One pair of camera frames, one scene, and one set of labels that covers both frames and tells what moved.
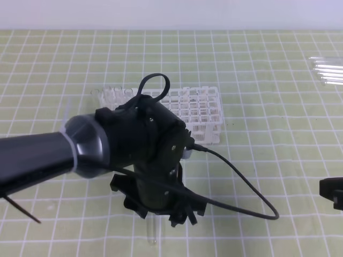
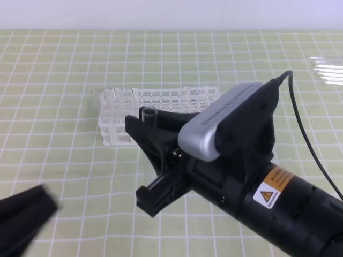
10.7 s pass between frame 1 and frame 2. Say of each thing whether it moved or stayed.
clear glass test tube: moved
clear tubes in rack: stayed
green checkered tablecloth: stayed
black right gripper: moved
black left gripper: moved
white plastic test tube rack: stayed
